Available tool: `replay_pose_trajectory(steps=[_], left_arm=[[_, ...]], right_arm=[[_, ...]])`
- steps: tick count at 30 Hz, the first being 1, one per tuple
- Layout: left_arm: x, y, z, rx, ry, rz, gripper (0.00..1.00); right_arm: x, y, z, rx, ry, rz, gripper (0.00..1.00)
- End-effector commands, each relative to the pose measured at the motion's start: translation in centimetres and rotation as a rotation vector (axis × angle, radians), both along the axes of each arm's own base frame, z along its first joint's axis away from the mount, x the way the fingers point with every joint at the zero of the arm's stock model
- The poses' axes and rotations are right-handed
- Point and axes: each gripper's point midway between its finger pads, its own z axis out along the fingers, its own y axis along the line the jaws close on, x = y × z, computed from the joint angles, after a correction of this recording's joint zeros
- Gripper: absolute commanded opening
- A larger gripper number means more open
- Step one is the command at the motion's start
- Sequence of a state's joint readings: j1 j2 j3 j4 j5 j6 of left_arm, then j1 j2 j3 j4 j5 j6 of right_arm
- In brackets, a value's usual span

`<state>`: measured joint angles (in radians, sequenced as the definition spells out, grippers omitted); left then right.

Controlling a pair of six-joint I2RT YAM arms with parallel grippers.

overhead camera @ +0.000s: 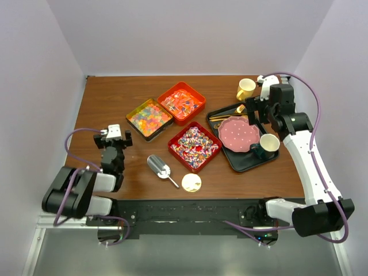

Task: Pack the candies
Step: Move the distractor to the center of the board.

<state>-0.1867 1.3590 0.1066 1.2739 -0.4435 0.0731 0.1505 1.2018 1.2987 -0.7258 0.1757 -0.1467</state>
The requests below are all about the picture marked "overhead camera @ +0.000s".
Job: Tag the metal scoop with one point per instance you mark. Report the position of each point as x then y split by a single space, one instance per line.
160 168

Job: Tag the black gummy candy tin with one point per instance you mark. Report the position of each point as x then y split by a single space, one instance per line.
149 119

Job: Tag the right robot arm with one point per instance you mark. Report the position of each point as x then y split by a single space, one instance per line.
325 210

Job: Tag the gold round lid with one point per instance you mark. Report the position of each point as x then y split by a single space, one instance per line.
191 183

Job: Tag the dark green cup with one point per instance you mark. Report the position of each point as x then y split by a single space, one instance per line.
267 146

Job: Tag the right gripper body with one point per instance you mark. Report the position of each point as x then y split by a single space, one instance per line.
255 104

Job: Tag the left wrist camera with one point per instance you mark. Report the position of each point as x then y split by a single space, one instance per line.
113 132

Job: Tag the orange candy tin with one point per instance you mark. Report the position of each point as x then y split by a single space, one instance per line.
182 102

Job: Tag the gold chopsticks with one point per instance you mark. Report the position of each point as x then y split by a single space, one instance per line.
224 117

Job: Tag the black tray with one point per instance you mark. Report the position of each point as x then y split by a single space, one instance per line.
239 161

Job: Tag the pink dotted plate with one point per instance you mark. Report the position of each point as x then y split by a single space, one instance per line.
237 135

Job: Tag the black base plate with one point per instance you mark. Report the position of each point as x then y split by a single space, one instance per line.
186 217

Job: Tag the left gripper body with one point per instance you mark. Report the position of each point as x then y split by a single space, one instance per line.
102 142

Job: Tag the red lollipop tin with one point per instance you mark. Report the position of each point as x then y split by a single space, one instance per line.
194 147

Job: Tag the yellow mug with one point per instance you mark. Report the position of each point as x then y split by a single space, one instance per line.
245 89

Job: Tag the gold fork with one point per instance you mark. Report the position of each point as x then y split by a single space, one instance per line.
240 109

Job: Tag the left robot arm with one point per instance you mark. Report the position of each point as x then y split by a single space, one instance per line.
71 192

